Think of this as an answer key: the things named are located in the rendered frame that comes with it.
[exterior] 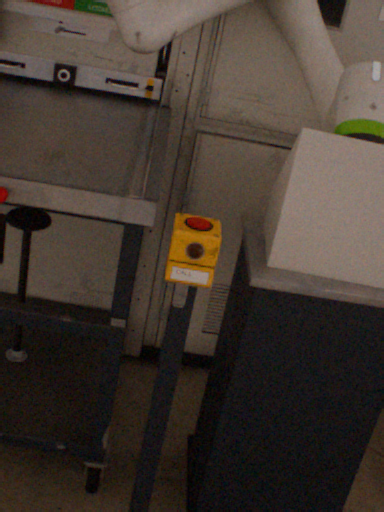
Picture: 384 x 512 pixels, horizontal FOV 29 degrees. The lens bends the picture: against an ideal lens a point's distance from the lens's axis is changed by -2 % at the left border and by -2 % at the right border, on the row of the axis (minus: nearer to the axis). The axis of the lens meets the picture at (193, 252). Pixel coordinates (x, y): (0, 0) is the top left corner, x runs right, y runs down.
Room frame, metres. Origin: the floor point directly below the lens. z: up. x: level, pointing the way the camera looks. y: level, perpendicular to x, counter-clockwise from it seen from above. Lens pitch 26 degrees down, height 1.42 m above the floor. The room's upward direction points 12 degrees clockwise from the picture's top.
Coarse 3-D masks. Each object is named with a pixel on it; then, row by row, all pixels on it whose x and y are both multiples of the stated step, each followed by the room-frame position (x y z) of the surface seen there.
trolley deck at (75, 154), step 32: (0, 96) 1.82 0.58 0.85; (32, 96) 1.87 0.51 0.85; (64, 96) 1.93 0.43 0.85; (96, 96) 1.99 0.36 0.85; (0, 128) 1.58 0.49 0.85; (32, 128) 1.62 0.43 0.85; (64, 128) 1.67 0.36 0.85; (96, 128) 1.71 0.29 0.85; (128, 128) 1.76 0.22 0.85; (160, 128) 1.82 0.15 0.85; (0, 160) 1.39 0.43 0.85; (32, 160) 1.42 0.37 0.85; (64, 160) 1.46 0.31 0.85; (96, 160) 1.50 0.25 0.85; (128, 160) 1.54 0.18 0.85; (160, 160) 1.58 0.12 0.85; (32, 192) 1.32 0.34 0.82; (64, 192) 1.33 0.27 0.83; (96, 192) 1.33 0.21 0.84
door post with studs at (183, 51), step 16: (192, 32) 2.02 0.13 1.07; (176, 48) 2.02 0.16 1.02; (192, 48) 2.02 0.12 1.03; (176, 64) 2.02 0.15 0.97; (192, 64) 2.02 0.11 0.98; (176, 80) 2.02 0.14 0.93; (176, 96) 2.02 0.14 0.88; (176, 112) 2.02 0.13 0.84; (176, 128) 2.02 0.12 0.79; (176, 144) 2.02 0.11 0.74; (160, 192) 2.02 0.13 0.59; (160, 208) 2.02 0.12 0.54; (160, 224) 2.02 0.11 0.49; (144, 272) 2.02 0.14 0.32; (144, 288) 2.02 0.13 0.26; (144, 304) 2.02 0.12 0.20; (144, 320) 2.02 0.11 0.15; (128, 352) 2.02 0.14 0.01
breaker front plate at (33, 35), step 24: (0, 24) 1.99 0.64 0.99; (24, 24) 1.99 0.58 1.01; (48, 24) 2.00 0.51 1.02; (72, 24) 2.00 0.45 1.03; (0, 48) 1.99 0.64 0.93; (24, 48) 1.99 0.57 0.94; (48, 48) 2.00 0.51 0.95; (72, 48) 2.00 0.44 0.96; (96, 48) 2.01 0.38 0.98; (120, 48) 2.01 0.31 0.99; (144, 72) 2.02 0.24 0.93
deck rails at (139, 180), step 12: (156, 108) 1.98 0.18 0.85; (156, 120) 1.65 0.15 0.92; (144, 132) 1.75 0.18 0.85; (156, 132) 1.76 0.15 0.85; (144, 144) 1.66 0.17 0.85; (144, 156) 1.57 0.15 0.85; (144, 168) 1.50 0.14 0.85; (132, 180) 1.42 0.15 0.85; (144, 180) 1.43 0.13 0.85; (132, 192) 1.35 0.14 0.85; (144, 192) 1.36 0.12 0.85
